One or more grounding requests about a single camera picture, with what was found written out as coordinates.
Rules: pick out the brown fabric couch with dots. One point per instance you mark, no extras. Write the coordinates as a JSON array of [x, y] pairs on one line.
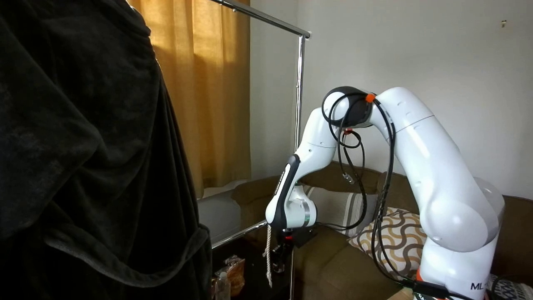
[[334, 267]]

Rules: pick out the black robe garment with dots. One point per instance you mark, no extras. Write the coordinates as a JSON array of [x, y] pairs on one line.
[[89, 155]]

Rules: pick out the yellow curtain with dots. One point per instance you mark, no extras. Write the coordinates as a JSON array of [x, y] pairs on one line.
[[206, 89]]

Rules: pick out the orange snack bag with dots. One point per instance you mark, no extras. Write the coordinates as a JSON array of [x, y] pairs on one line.
[[231, 275]]

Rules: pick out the grey striped pillow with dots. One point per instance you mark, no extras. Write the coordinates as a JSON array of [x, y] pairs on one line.
[[334, 209]]

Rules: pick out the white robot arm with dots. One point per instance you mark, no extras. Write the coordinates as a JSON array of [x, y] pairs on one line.
[[444, 189]]

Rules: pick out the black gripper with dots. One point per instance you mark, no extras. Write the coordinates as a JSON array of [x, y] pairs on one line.
[[297, 235]]

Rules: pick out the metal clothes rack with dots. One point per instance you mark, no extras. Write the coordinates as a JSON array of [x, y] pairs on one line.
[[300, 110]]

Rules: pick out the wave patterned pillow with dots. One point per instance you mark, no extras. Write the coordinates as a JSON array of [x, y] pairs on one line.
[[400, 239]]

